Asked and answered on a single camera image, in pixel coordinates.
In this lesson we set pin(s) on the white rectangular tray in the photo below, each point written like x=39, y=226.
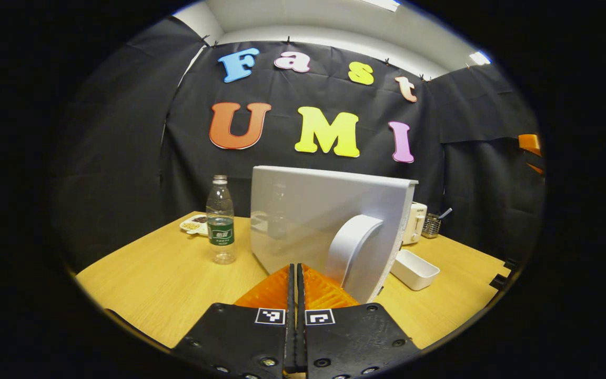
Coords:
x=413, y=271

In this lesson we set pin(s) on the white divided snack dish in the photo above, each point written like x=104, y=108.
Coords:
x=192, y=226

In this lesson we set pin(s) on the large ceiling light panel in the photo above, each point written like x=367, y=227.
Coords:
x=382, y=4

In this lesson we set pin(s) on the white microwave oven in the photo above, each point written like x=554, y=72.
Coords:
x=308, y=221

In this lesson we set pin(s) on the small ceiling light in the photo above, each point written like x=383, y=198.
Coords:
x=480, y=58

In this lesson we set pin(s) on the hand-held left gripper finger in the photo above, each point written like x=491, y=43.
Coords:
x=301, y=342
x=291, y=342

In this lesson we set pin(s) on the black backdrop cloth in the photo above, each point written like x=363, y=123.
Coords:
x=113, y=158

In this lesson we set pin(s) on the clear plastic water bottle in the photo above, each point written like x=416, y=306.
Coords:
x=221, y=237

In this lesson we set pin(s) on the cream toaster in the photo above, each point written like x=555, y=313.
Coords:
x=416, y=223

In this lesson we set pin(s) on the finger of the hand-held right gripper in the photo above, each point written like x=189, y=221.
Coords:
x=529, y=142

